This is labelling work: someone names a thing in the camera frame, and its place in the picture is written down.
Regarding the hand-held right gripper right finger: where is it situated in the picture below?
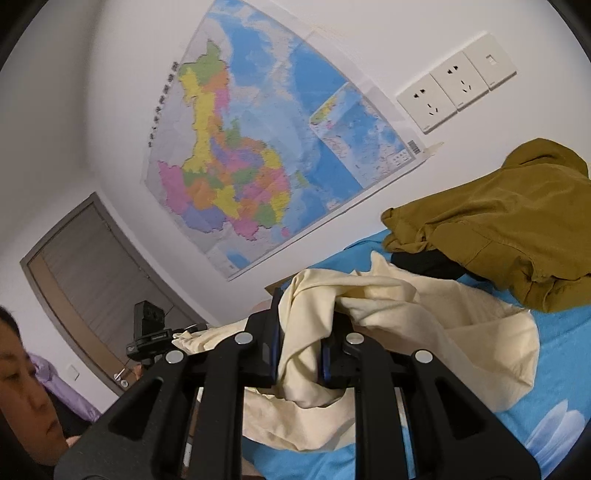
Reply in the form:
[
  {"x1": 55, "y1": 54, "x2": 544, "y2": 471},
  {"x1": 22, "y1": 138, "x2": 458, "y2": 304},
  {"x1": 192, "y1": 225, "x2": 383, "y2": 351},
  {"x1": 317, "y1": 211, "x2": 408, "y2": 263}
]
[{"x1": 318, "y1": 311, "x2": 541, "y2": 480}]

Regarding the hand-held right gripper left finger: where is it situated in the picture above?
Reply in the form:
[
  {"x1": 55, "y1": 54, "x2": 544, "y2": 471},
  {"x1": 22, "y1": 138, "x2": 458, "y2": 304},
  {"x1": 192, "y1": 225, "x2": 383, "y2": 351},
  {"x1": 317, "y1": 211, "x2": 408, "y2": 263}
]
[{"x1": 53, "y1": 286, "x2": 283, "y2": 480}]

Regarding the cream garment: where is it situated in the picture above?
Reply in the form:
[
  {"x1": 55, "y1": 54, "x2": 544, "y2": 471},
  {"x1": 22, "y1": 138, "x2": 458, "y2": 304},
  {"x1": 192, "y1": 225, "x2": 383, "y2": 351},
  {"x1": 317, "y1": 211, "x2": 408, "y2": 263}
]
[{"x1": 172, "y1": 251, "x2": 541, "y2": 455}]

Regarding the brown board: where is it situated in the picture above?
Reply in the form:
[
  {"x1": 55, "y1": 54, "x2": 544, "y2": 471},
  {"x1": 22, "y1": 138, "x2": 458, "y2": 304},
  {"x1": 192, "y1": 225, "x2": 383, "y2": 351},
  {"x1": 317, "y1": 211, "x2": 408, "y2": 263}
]
[{"x1": 264, "y1": 274, "x2": 296, "y2": 296}]

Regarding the grey brown door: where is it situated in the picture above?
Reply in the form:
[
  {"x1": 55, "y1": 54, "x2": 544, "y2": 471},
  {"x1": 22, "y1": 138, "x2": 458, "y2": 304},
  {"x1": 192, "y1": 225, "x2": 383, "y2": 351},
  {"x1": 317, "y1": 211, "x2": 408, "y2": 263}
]
[{"x1": 21, "y1": 191, "x2": 208, "y2": 398}]

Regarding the purple cloth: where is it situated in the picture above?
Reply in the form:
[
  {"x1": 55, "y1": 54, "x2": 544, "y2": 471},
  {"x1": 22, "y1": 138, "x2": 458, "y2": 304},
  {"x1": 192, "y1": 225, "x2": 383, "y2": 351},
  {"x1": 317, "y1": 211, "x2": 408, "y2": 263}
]
[{"x1": 28, "y1": 353, "x2": 102, "y2": 423}]

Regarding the person's face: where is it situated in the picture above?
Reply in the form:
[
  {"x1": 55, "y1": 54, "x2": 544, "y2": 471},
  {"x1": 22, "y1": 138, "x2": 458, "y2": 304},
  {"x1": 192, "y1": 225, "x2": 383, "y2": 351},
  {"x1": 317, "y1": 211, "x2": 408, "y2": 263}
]
[{"x1": 0, "y1": 305, "x2": 70, "y2": 467}]

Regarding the black garment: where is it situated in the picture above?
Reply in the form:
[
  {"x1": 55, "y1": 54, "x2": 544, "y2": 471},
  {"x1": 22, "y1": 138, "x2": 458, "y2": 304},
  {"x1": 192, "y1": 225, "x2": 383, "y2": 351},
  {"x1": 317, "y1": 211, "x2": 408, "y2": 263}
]
[{"x1": 390, "y1": 249, "x2": 481, "y2": 282}]

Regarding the olive green garment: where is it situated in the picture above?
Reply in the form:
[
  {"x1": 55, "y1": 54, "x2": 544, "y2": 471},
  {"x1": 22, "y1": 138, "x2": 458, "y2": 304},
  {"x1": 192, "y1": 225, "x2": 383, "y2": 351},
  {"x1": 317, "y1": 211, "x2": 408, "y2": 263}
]
[{"x1": 381, "y1": 137, "x2": 591, "y2": 315}]

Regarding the blue flower print blanket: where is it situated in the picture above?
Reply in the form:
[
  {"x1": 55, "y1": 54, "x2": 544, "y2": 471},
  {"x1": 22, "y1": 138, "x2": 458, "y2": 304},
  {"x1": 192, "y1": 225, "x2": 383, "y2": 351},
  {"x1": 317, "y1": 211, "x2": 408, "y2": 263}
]
[{"x1": 242, "y1": 231, "x2": 591, "y2": 480}]

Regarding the colourful wall map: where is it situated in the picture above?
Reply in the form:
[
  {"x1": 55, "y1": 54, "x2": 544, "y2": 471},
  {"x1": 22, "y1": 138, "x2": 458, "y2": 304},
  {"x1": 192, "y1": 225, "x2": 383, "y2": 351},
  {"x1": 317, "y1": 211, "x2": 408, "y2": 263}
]
[{"x1": 141, "y1": 0, "x2": 444, "y2": 282}]

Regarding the white wall socket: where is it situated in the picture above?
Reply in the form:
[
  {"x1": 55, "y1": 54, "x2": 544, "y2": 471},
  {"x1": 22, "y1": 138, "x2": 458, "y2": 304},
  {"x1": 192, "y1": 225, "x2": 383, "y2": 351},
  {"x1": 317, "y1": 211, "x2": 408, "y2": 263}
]
[
  {"x1": 429, "y1": 52, "x2": 490, "y2": 112},
  {"x1": 396, "y1": 74, "x2": 458, "y2": 136}
]

